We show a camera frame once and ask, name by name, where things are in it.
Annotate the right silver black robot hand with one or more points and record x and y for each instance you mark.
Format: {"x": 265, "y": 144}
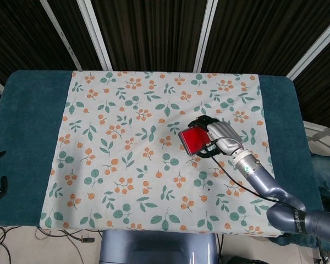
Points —
{"x": 222, "y": 137}

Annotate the red rectangular ink pad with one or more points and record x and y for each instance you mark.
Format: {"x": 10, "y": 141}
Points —
{"x": 195, "y": 141}

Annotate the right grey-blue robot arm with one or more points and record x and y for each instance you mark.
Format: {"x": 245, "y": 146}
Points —
{"x": 275, "y": 192}

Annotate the teal fleece table cover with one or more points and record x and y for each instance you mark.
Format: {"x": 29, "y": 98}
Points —
{"x": 24, "y": 143}

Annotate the floral print white cloth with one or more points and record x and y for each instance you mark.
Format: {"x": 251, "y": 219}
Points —
{"x": 154, "y": 154}

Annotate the blue denim cloth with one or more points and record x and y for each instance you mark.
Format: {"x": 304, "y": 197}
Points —
{"x": 327, "y": 176}

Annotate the grey-blue robot torso base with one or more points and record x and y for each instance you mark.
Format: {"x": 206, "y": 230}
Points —
{"x": 159, "y": 247}

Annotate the white partition frame post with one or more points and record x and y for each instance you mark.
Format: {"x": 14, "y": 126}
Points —
{"x": 206, "y": 33}
{"x": 94, "y": 33}
{"x": 63, "y": 33}
{"x": 313, "y": 49}

